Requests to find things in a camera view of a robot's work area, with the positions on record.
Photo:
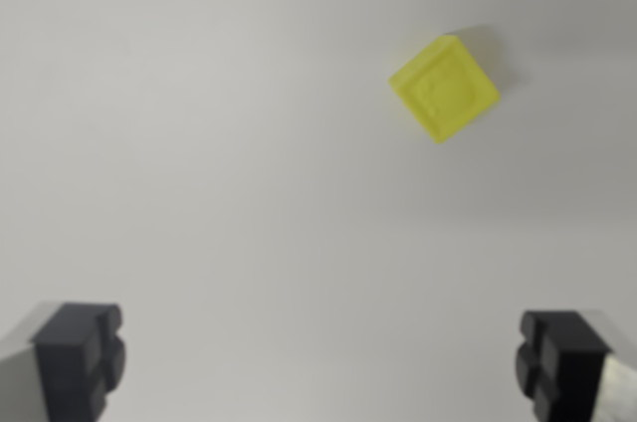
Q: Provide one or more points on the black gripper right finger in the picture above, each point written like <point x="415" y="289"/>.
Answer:
<point x="567" y="372"/>

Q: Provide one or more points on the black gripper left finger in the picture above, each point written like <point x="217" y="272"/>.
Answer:
<point x="69" y="367"/>

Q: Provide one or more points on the yellow embossed cube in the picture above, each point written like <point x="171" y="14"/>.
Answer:
<point x="444" y="90"/>

